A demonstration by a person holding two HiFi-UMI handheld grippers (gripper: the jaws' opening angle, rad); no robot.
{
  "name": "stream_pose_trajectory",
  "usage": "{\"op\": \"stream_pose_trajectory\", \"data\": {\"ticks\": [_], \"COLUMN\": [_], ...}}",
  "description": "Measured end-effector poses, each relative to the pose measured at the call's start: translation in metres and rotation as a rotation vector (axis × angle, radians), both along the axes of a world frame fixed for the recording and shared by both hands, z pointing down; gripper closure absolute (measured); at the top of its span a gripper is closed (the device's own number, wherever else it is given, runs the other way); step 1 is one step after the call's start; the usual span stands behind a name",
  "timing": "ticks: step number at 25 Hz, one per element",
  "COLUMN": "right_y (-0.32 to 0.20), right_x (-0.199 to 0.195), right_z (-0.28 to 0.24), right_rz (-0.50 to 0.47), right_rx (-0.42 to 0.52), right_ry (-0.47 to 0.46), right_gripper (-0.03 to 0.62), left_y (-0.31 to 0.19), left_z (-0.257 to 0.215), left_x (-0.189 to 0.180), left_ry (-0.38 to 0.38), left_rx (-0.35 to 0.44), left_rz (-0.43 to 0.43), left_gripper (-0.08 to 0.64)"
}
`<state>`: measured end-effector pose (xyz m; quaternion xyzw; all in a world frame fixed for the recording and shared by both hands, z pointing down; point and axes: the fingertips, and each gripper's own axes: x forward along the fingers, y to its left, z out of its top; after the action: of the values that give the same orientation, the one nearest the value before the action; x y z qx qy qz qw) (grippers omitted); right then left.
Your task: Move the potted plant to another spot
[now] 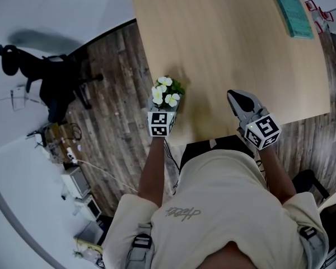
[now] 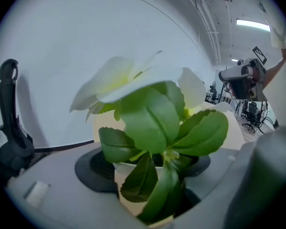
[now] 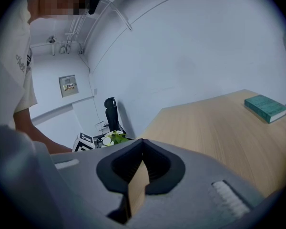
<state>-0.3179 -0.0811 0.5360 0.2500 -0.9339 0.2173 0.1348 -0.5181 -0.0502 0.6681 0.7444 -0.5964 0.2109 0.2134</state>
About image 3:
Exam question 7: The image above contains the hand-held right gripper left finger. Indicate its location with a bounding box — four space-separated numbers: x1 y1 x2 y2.
50 139 143 225

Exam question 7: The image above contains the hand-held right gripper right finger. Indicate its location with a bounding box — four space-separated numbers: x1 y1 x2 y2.
131 139 263 229

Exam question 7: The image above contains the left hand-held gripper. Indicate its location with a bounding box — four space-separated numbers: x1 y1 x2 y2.
72 132 103 153

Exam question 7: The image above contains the small white flower pot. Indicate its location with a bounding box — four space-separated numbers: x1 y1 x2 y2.
101 129 130 149

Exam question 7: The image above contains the person's left forearm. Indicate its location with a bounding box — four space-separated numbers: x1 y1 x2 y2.
13 107 73 155

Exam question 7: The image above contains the black office chair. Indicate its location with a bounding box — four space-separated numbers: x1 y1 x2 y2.
103 96 127 138

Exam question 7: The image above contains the teal book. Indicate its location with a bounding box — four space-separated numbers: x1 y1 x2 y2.
244 94 286 124

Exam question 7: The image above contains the person's cream t-shirt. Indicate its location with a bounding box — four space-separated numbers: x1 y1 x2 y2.
0 0 39 131

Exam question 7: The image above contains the bundle of white ceiling pipes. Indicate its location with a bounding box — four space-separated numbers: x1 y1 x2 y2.
61 13 91 56

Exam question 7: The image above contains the person's head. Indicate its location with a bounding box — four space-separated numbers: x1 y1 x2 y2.
28 0 89 23

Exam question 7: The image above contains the grey wall trunking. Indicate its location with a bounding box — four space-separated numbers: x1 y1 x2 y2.
30 95 95 126

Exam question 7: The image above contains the grey electrical wall panel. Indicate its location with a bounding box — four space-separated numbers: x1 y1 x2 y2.
59 74 80 98

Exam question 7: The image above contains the black head-mounted camera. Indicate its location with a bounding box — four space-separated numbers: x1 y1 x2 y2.
87 0 104 15

